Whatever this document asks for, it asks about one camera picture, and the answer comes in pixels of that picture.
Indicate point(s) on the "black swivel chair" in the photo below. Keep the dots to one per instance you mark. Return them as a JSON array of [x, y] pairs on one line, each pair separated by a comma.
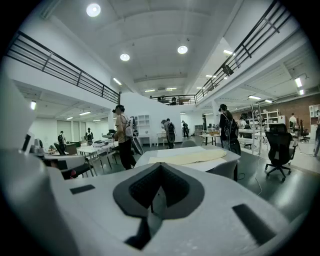
[[303, 132]]

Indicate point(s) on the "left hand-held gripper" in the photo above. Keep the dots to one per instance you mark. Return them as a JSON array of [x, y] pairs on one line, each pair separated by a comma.
[[15, 120]]

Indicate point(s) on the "white plastic chair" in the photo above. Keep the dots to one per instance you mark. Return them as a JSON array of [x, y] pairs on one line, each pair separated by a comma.
[[223, 170]]

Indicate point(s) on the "metal stand frame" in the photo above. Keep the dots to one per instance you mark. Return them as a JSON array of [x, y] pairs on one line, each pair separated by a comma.
[[256, 125]]

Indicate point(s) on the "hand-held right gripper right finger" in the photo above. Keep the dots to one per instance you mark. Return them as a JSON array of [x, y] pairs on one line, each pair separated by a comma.
[[212, 225]]

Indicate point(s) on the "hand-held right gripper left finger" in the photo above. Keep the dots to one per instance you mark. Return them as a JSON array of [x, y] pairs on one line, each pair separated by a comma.
[[95, 215]]

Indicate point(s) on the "grey shell chair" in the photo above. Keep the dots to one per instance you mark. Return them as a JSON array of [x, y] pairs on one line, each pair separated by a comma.
[[188, 144]]

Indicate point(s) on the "black balcony railing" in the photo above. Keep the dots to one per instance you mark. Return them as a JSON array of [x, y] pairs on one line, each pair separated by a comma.
[[62, 67], [175, 98], [240, 52]]

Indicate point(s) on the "white cube shelf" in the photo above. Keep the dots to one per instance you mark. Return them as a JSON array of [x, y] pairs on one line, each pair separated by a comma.
[[143, 120]]

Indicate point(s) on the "cream pants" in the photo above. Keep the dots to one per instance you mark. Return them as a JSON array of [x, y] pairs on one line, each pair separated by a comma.
[[195, 156]]

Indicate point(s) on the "round ceiling light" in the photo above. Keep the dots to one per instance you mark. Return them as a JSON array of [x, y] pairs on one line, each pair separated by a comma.
[[124, 57], [93, 10], [182, 49]]

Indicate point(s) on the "white console desk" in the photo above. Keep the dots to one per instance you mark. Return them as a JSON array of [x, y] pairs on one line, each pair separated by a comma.
[[145, 136]]

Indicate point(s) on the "wooden top table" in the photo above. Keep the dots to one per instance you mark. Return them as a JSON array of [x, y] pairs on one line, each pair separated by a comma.
[[211, 136]]

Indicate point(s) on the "white open shelving unit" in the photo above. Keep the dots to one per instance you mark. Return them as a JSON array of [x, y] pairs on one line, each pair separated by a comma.
[[271, 117]]

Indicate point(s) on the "black mesh office chair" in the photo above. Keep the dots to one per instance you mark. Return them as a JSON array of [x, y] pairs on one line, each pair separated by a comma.
[[278, 145]]

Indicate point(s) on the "white work table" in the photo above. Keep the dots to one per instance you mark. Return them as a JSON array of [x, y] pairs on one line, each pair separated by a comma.
[[92, 150]]

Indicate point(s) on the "white cabinet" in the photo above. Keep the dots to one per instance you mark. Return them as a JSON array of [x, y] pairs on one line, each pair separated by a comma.
[[314, 111]]

